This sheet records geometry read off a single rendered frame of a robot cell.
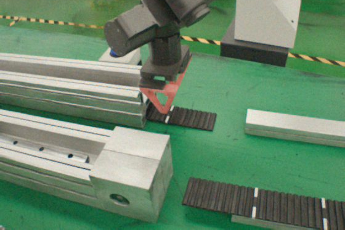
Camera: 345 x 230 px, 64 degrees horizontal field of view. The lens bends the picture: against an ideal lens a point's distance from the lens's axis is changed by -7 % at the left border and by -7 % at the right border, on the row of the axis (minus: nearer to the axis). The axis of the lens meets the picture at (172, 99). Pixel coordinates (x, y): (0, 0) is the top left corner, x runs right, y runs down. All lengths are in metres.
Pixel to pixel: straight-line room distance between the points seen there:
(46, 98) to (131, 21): 0.33
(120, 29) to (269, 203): 0.33
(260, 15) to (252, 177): 0.48
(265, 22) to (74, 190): 0.65
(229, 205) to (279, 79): 0.39
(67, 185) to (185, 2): 0.32
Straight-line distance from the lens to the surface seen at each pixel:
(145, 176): 0.41
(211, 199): 0.46
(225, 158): 0.55
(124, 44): 0.43
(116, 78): 0.64
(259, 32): 0.88
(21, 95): 0.75
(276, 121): 0.59
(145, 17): 0.44
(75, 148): 0.53
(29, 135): 0.59
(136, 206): 0.45
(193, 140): 0.57
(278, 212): 0.46
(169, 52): 0.50
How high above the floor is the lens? 1.20
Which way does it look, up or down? 39 degrees down
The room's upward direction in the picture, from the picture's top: 4 degrees counter-clockwise
